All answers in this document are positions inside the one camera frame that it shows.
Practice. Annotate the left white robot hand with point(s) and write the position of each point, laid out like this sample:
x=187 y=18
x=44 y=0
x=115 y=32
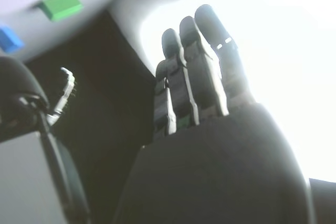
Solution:
x=210 y=171

